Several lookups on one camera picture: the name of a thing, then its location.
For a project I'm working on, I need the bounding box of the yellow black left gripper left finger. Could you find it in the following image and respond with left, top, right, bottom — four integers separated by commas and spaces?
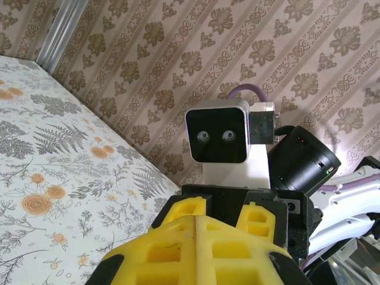
88, 216, 197, 285

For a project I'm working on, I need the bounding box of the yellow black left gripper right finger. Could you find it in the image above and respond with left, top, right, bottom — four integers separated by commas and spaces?
194, 216, 312, 285

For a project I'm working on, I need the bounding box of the floral tablecloth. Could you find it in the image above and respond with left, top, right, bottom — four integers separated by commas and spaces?
0, 55, 182, 285

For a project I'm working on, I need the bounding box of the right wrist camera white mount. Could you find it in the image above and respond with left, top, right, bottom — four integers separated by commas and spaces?
184, 99, 277, 191

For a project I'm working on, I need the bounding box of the aluminium frame post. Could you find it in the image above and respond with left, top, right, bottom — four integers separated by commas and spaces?
36, 0, 87, 72

